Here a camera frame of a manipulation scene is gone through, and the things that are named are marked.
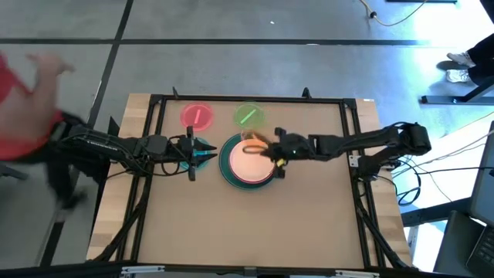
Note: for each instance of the white shoe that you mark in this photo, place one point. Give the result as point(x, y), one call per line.
point(457, 75)
point(461, 58)

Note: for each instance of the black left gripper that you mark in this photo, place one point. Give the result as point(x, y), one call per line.
point(181, 150)

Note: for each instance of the black office desk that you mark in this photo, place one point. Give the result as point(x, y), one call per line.
point(455, 243)

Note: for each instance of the black table frame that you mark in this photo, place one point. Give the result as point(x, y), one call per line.
point(251, 99)

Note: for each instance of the medium pink plastic plate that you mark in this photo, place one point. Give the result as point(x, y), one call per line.
point(247, 180)

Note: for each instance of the small green plastic plate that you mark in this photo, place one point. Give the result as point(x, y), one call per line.
point(256, 121)

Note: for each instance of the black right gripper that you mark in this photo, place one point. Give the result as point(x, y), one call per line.
point(293, 148)

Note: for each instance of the small orange plastic plate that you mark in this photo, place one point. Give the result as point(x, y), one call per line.
point(254, 150)

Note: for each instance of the black computer monitor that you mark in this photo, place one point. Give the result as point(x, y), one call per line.
point(484, 181)

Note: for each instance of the grey desk foot bar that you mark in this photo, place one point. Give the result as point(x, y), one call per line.
point(444, 99)

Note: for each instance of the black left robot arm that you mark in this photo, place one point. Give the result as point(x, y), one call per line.
point(116, 148)

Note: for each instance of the person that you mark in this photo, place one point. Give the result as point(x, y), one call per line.
point(482, 58)
point(27, 116)

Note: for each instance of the black keyboard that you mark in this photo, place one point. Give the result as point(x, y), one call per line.
point(484, 251)

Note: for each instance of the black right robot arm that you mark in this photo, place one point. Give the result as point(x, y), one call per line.
point(347, 143)

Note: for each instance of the small teal plastic plate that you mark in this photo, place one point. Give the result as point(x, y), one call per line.
point(201, 153)

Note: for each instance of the small red plastic plate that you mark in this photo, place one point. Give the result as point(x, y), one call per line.
point(189, 121)

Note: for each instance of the pink plate with teal rim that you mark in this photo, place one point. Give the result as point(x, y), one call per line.
point(225, 170)

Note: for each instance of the silver frame bracket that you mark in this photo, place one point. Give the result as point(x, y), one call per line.
point(357, 273)
point(143, 269)

